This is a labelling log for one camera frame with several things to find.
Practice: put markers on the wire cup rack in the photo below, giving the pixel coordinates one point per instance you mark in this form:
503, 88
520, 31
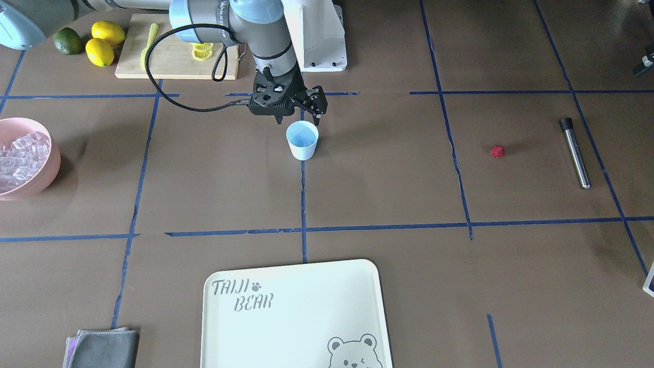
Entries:
647, 287

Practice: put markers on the red strawberry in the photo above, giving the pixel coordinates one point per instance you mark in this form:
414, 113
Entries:
497, 151

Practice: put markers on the clear ice cubes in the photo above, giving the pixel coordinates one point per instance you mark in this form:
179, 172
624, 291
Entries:
22, 159

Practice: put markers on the steel muddler black tip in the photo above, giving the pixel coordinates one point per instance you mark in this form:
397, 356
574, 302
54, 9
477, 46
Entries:
567, 127

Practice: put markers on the pink bowl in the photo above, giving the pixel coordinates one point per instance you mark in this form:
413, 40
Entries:
16, 127

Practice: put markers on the lemon slices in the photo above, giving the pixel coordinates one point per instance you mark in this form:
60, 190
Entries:
202, 51

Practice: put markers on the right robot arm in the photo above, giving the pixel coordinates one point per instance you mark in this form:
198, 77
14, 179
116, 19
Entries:
259, 24

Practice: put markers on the yellow lemon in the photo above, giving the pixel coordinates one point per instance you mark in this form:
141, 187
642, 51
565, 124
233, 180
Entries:
111, 32
99, 52

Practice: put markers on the cream bear tray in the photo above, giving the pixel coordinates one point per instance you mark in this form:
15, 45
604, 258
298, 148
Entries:
327, 314

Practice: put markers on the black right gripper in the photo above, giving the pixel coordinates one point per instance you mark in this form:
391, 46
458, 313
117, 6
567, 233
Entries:
298, 92

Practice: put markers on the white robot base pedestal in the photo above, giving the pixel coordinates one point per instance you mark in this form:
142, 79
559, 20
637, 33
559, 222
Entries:
317, 34

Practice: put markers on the green lime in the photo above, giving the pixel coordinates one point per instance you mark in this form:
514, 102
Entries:
68, 42

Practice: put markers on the wooden cutting board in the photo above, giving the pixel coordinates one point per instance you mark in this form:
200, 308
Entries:
171, 59

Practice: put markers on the yellow plastic knife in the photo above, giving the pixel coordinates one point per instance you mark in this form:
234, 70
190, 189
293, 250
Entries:
153, 29

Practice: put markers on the yellow lemon lower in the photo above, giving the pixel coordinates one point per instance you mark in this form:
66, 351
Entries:
99, 52

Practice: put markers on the light blue plastic cup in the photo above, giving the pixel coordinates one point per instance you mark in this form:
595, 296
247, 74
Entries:
302, 137

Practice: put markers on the grey folded cloth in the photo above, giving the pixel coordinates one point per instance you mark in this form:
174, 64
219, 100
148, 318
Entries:
96, 348

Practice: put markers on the yellow lemon upper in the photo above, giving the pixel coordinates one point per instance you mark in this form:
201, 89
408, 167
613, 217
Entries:
111, 32

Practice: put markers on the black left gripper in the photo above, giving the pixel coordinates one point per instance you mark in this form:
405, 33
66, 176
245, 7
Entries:
649, 49

